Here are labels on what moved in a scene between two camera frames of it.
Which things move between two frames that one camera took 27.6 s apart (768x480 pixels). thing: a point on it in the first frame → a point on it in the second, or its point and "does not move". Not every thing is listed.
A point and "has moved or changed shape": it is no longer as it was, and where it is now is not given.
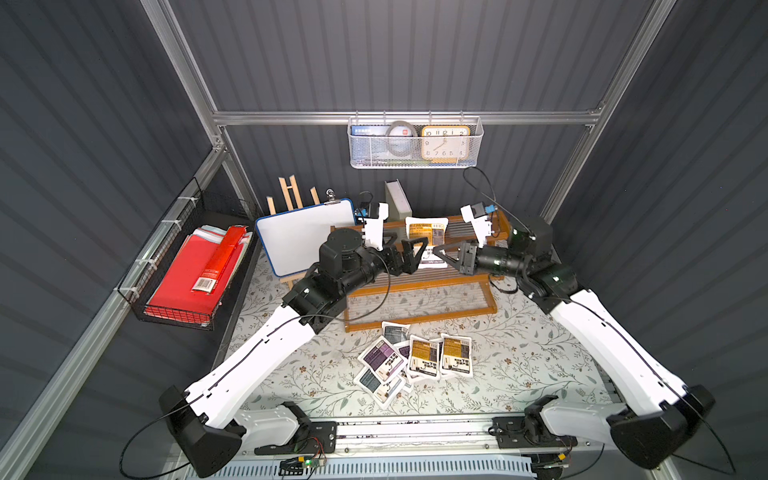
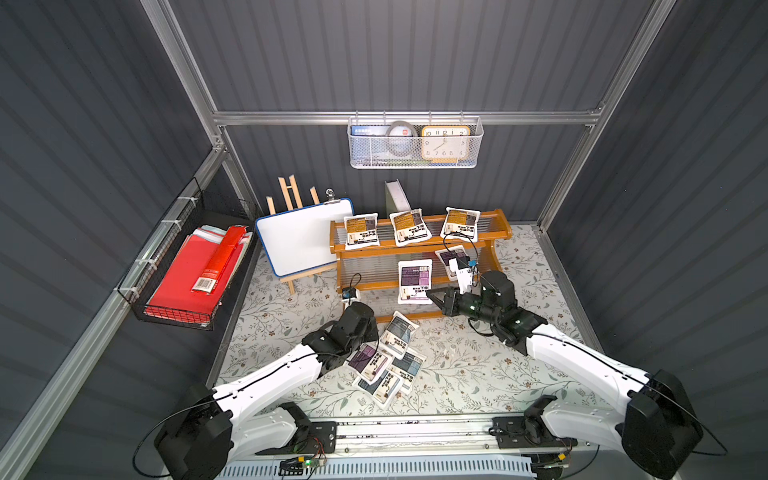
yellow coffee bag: x=435 y=230 has moved or changed shape
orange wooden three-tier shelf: x=421 y=296 does not move
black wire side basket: x=186 y=272 does not move
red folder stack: x=173 y=296 does not move
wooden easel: x=286 y=195 does not move
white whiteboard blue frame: x=293 y=240 does not move
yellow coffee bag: x=424 y=356 → x=409 y=227
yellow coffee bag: x=456 y=355 → x=461 y=224
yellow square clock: x=445 y=143 does not move
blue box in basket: x=369 y=130 does not move
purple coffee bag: x=382 y=359 has moved or changed shape
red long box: x=230 y=242 does not move
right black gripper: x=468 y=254 → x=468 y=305
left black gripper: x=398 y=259 → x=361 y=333
